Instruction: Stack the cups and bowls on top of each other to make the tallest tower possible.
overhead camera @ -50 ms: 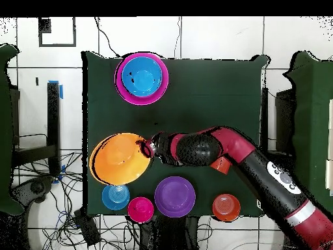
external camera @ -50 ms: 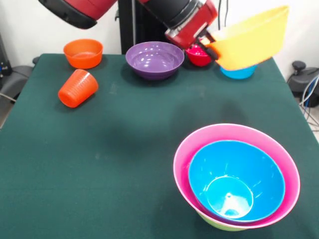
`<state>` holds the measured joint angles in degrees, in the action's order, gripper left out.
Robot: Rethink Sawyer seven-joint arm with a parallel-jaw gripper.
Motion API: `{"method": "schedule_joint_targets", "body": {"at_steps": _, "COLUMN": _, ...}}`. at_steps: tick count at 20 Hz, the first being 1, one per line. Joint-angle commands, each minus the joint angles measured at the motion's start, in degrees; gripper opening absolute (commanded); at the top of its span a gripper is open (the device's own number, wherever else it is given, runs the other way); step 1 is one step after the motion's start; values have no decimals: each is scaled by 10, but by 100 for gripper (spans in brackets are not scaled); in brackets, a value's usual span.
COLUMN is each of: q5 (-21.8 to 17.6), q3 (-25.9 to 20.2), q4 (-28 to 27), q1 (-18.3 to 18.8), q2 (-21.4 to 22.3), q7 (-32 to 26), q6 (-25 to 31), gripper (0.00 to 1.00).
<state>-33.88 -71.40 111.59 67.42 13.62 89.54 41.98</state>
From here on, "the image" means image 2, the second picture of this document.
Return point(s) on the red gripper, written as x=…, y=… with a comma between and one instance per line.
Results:
x=194, y=30

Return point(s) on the large orange bowl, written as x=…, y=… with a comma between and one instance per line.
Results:
x=251, y=42

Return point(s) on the large pink bowl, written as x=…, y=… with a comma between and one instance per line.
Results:
x=224, y=134

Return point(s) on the large blue bowl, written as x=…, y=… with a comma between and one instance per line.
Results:
x=236, y=179

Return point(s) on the orange-red plastic cup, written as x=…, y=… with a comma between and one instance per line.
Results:
x=77, y=89

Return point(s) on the medium green bowl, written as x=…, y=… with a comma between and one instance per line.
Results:
x=216, y=225

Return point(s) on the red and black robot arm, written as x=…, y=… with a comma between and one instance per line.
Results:
x=74, y=12

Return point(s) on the small crimson bowl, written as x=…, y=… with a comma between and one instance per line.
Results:
x=198, y=56

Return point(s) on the small blue bowl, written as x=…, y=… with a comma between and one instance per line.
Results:
x=238, y=73

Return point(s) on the purple bowl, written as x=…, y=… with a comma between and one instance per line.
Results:
x=154, y=59

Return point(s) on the small orange bowl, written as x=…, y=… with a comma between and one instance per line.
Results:
x=83, y=54

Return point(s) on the dark green tablecloth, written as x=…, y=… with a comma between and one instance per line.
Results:
x=74, y=174

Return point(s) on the black electronics box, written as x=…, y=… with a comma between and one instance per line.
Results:
x=5, y=57

